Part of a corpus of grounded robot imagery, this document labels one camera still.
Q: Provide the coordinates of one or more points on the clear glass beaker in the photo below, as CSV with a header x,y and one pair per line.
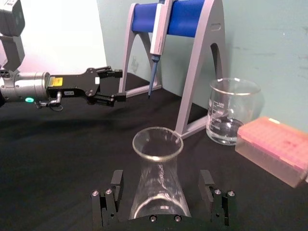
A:
x,y
231,115

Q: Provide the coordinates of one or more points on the white board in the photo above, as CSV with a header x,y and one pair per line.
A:
x,y
62,36

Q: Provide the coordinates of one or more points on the black table cloth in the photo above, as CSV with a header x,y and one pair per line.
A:
x,y
60,156

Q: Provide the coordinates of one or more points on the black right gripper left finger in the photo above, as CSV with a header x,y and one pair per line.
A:
x,y
103,207

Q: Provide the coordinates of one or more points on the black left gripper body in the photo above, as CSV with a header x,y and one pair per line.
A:
x,y
77,84

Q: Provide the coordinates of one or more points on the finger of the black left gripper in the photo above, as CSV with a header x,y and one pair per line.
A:
x,y
110,73
106,99

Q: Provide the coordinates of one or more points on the grey and blue pipette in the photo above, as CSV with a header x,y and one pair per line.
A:
x,y
158,36

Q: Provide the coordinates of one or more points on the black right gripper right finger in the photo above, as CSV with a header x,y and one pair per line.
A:
x,y
220,207

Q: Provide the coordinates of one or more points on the clear glass conical flask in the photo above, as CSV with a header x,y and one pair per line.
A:
x,y
158,183

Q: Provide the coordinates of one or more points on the pink pipette tip box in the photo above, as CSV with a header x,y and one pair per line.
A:
x,y
272,146

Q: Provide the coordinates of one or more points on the grey stand with blue roll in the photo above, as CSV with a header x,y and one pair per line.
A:
x,y
192,96

